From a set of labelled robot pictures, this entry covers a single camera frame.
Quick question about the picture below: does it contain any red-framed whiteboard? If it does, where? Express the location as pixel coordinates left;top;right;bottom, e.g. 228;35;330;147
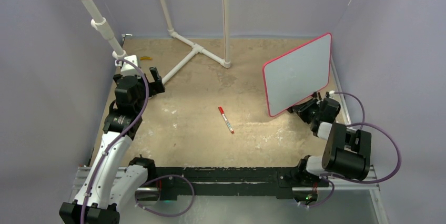
262;32;332;117

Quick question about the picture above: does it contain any red whiteboard marker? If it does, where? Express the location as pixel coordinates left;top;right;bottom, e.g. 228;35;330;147
218;107;235;134

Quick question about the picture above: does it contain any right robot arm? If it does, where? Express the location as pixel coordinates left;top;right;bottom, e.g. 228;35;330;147
282;92;371;186

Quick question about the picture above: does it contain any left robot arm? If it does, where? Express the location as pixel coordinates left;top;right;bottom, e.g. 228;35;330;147
59;67;165;223

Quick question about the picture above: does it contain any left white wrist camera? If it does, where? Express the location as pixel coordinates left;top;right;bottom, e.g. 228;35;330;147
120;55;141;78

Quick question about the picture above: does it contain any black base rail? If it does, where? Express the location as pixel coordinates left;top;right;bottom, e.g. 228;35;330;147
155;167;314;200

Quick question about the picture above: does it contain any aluminium extrusion frame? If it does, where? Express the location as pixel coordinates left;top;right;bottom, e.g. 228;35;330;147
63;34;389;224

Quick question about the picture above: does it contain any white PVC pipe frame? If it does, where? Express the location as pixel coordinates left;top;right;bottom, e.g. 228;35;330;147
80;0;231;84

